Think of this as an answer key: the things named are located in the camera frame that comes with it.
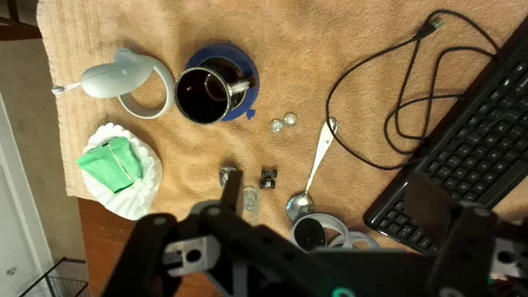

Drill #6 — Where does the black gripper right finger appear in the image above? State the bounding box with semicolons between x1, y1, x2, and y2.
408;172;528;297

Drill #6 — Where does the black binder clip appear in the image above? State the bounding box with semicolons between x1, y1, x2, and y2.
258;166;279;192

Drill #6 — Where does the tan towel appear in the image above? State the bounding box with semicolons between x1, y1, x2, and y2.
35;0;528;255

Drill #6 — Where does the thin black cable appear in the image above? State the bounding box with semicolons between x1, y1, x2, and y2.
324;7;502;172

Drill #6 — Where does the silver metal spoon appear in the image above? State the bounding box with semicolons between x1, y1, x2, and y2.
284;116;340;225

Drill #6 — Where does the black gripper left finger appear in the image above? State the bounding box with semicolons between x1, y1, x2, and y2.
101;169;266;297

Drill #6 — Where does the green packet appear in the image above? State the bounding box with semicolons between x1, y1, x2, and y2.
75;137;146;195

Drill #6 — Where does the dark metal mug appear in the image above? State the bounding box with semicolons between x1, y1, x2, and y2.
174;57;258;126

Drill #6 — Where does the black wire rack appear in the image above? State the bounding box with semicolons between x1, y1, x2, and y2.
19;255;93;297

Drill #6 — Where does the black keyboard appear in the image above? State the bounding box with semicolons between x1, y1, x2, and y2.
362;15;528;258

